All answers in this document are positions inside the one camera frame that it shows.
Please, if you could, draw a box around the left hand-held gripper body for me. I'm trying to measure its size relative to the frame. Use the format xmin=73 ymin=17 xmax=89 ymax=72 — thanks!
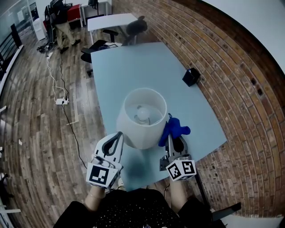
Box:
xmin=86 ymin=155 xmax=124 ymax=190

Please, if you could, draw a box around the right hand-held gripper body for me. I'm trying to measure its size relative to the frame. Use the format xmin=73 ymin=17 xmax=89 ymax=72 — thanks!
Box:
xmin=159 ymin=154 xmax=197 ymax=182

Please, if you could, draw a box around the blue cloth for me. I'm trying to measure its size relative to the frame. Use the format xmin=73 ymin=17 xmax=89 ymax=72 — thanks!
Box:
xmin=158 ymin=113 xmax=191 ymax=148

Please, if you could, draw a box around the white table lamp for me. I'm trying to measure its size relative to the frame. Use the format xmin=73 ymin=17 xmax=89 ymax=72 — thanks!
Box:
xmin=116 ymin=87 xmax=168 ymax=151

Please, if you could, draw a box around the person's right forearm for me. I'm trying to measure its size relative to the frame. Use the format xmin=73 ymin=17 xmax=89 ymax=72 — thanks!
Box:
xmin=169 ymin=180 xmax=189 ymax=215

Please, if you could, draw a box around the person's left forearm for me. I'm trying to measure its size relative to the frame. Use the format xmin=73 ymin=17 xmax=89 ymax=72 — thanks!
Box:
xmin=84 ymin=186 xmax=106 ymax=212

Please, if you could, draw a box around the person's black dotted top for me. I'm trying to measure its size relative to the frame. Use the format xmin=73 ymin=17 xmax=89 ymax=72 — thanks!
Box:
xmin=53 ymin=187 xmax=215 ymax=228

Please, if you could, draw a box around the small black box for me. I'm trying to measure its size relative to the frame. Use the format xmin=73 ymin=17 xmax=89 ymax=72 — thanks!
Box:
xmin=182 ymin=67 xmax=201 ymax=88

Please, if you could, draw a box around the light blue table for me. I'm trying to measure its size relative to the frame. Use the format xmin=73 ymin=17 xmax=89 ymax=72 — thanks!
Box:
xmin=90 ymin=41 xmax=228 ymax=192

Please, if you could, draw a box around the white table with dark edge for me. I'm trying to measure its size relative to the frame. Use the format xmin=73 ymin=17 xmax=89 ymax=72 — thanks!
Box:
xmin=211 ymin=202 xmax=285 ymax=228

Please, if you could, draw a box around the black office chair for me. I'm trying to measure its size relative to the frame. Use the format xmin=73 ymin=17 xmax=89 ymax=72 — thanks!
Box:
xmin=80 ymin=28 xmax=119 ymax=77
xmin=124 ymin=15 xmax=148 ymax=47

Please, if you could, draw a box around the white cabinet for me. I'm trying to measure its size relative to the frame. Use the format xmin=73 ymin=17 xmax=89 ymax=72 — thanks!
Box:
xmin=33 ymin=17 xmax=46 ymax=41

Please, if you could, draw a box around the red cabinet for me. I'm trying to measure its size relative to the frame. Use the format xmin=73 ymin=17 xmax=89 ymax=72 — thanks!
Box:
xmin=66 ymin=4 xmax=84 ymax=29

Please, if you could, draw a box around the black railing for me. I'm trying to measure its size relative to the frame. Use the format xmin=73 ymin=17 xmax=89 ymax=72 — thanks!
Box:
xmin=0 ymin=23 xmax=23 ymax=74

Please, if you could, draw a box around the white power strip with cable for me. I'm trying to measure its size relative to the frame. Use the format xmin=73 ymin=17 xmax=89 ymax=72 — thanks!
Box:
xmin=46 ymin=52 xmax=68 ymax=101

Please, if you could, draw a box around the tangle of black cables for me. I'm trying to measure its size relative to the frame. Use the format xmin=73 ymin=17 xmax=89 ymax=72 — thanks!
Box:
xmin=36 ymin=43 xmax=54 ymax=53

